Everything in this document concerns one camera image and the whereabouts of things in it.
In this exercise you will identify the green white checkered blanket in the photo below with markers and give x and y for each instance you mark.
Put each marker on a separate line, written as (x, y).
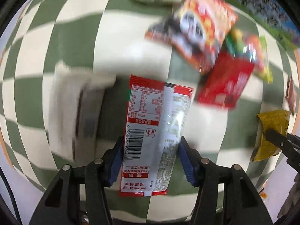
(109, 35)

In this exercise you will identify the orange snack bag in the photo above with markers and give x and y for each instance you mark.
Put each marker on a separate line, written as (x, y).
(291, 95)

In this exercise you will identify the red black noodle packet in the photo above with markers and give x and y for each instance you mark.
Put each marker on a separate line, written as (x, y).
(197, 30)

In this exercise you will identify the white silver snack packet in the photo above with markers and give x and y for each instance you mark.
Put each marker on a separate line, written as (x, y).
(75, 101)

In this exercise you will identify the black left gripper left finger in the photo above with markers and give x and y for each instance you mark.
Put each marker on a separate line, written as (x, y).
(60, 204)

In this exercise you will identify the yellow snack bag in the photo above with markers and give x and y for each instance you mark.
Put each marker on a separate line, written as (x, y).
(277, 120)

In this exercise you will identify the small red snack packet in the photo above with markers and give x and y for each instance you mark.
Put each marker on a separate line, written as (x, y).
(225, 82)

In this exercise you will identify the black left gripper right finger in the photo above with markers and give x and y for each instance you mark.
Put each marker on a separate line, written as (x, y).
(225, 195)

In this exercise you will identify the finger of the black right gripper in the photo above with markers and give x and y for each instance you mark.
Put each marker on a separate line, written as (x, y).
(289, 145)

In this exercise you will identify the colourful candy ball bag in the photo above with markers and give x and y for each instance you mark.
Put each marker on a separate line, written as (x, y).
(253, 48)

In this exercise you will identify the cardboard box with blue print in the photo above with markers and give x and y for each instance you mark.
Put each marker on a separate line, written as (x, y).
(274, 17)

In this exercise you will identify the red white sachet packet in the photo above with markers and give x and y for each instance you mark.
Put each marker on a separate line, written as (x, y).
(156, 116)

